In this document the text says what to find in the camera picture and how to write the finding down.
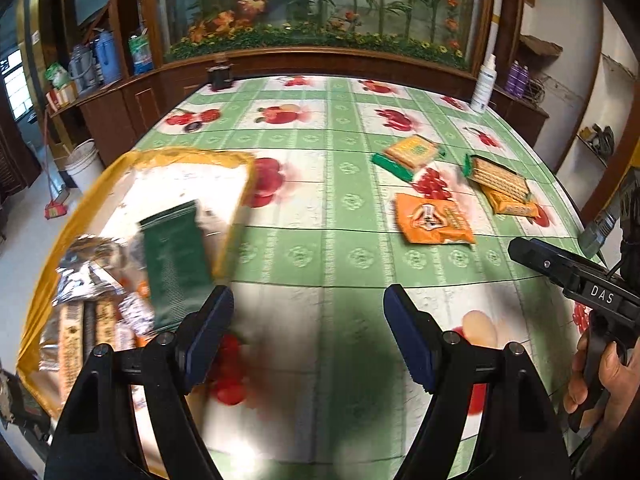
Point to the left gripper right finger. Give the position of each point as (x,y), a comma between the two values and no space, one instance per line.
(417,336)

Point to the silver foil snack bag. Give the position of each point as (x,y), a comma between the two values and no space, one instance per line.
(92,268)

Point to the person's right hand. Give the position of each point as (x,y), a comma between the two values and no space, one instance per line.
(620,380)

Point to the blue thermos jug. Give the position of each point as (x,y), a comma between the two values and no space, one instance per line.
(108,57)

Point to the large cracker pack dark tray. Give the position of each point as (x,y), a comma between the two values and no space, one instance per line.
(497,177)

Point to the small black box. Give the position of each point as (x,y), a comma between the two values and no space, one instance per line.
(219,76)

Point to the purple bottles on shelf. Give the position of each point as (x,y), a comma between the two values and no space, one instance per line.
(517,80)

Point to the white plastic bucket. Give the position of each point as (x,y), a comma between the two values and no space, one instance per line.
(84,165)

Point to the white spray bottle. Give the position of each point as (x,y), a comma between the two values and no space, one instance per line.
(484,86)

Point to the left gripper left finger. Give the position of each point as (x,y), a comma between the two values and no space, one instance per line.
(199,336)

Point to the flower painted glass screen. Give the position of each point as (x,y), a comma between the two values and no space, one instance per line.
(438,31)

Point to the orange packet under crackers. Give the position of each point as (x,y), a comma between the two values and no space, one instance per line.
(503,204)

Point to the cracker pack green ends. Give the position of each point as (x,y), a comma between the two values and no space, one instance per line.
(407,157)

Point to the grey flashlight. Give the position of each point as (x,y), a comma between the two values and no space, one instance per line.
(622,209)

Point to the orange snack packet centre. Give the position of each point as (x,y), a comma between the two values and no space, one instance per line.
(431,222)

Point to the dark green snack packet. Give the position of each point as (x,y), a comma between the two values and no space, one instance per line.
(177,266)

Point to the long orange biscuit pack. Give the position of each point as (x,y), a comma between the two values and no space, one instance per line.
(81,326)

